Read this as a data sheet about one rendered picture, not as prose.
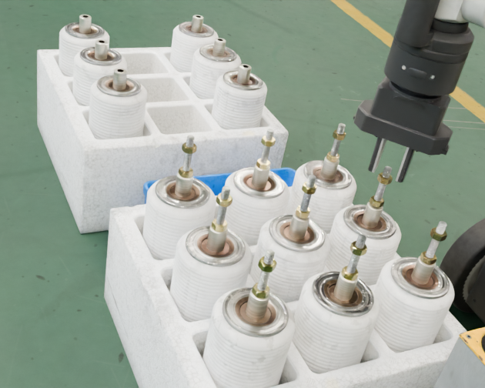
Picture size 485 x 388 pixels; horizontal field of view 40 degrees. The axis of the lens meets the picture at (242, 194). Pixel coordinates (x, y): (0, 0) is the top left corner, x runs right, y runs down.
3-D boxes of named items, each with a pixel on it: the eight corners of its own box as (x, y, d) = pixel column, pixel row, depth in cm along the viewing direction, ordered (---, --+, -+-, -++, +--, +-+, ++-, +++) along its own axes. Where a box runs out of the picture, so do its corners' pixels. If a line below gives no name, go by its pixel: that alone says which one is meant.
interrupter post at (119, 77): (123, 85, 116) (125, 67, 114) (128, 91, 115) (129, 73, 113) (110, 85, 115) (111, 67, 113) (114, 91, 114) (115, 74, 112)
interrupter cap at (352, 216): (372, 247, 90) (373, 243, 89) (331, 217, 94) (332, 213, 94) (406, 230, 94) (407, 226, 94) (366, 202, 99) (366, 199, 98)
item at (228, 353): (191, 443, 81) (212, 339, 71) (193, 379, 89) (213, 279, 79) (269, 449, 82) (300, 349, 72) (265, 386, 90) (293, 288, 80)
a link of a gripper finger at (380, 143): (378, 165, 91) (392, 125, 88) (372, 175, 89) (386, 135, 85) (367, 160, 92) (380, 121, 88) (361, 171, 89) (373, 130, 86)
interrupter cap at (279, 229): (260, 219, 91) (261, 215, 90) (310, 216, 93) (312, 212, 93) (280, 256, 85) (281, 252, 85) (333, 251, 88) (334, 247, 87)
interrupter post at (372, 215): (369, 231, 93) (376, 212, 91) (356, 222, 94) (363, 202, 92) (380, 225, 94) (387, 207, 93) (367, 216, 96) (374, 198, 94)
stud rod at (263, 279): (253, 306, 74) (265, 254, 70) (252, 299, 75) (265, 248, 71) (262, 306, 74) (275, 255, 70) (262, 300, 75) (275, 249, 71)
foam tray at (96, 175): (200, 114, 165) (211, 45, 154) (271, 208, 137) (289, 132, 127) (37, 125, 148) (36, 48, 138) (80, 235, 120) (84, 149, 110)
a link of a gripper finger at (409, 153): (393, 183, 88) (408, 142, 85) (399, 172, 91) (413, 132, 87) (406, 188, 88) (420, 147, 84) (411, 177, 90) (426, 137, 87)
